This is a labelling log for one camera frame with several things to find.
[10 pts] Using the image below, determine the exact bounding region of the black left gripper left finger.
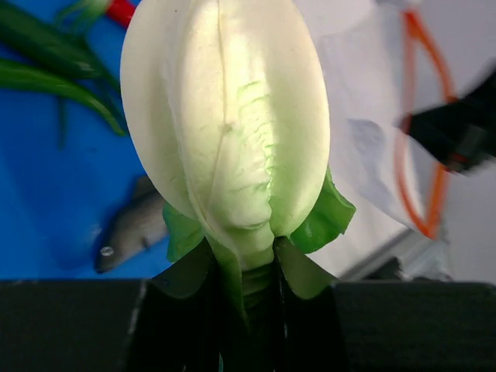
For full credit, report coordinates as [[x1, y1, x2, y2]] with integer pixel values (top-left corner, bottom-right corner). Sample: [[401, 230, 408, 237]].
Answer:
[[0, 239, 249, 372]]

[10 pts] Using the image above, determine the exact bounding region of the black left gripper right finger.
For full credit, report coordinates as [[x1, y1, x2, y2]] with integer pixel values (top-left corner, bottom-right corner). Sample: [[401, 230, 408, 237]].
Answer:
[[274, 238, 495, 371]]

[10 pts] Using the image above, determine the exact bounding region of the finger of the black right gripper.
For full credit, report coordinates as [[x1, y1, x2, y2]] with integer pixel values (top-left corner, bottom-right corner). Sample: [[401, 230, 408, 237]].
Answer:
[[398, 60, 495, 173]]

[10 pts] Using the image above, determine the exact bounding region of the clear zip bag orange zipper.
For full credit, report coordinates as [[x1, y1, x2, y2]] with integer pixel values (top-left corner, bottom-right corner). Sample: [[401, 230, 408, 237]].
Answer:
[[298, 1, 456, 239]]

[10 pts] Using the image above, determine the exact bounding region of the toy napa cabbage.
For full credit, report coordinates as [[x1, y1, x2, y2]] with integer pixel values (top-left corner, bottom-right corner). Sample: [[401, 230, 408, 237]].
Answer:
[[120, 1, 356, 312]]

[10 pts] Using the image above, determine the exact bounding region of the grey toy fish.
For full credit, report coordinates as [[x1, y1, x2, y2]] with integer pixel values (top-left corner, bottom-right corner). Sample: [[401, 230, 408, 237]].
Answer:
[[94, 175, 167, 274]]

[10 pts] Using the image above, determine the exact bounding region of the blue plastic bin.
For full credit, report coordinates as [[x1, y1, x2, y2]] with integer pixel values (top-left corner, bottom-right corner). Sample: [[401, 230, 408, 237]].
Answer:
[[1, 90, 143, 279]]

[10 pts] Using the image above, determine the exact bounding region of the toy green onion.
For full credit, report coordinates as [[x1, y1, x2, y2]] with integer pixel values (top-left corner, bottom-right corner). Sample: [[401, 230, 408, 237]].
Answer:
[[1, 1, 128, 147]]

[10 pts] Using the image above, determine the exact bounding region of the red toy chili pepper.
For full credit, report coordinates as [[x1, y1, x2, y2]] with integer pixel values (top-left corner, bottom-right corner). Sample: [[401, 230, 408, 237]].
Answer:
[[105, 0, 136, 29]]

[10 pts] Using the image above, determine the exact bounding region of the aluminium frame rail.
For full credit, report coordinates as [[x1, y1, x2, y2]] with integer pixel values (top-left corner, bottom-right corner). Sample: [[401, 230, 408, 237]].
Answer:
[[339, 229, 453, 282]]

